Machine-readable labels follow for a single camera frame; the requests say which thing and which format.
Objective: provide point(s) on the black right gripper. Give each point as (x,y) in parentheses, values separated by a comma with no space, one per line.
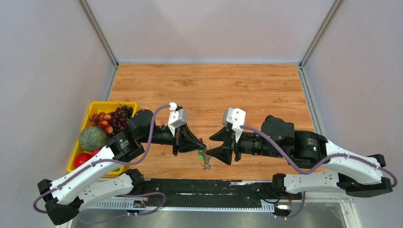
(223,153)

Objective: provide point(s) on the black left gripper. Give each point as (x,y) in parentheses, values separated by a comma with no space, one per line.
(186,140)

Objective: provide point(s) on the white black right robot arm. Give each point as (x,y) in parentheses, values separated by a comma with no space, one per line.
(318,162)

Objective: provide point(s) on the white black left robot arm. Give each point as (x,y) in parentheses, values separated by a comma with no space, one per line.
(65,197)

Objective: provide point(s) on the purple grape bunch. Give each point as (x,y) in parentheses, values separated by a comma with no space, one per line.
(120,117)

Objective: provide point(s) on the small red peaches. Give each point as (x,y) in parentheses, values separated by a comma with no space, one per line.
(103,121)

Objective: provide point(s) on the red apple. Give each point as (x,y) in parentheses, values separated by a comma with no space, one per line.
(95,152)
(81,159)

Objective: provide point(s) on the green melon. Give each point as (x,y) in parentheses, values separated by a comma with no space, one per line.
(92,138)

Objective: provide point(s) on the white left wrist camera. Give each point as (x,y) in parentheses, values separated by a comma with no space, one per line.
(176,119)

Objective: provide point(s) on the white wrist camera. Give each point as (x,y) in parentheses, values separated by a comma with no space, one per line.
(176,119)
(235,117)

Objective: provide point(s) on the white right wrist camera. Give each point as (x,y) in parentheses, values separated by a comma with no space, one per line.
(235,117)

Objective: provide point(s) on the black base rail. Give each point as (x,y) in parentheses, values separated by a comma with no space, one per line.
(210,194)

